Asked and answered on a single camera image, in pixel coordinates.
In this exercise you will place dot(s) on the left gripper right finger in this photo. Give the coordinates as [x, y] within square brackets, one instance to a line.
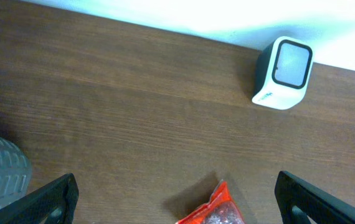
[302, 202]

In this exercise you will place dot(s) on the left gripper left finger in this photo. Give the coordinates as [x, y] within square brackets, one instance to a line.
[53, 203]

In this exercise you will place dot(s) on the red Hacks candy bag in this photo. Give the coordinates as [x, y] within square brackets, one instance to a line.
[220, 209]

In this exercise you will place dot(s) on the white barcode scanner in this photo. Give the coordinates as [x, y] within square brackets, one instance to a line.
[282, 73]

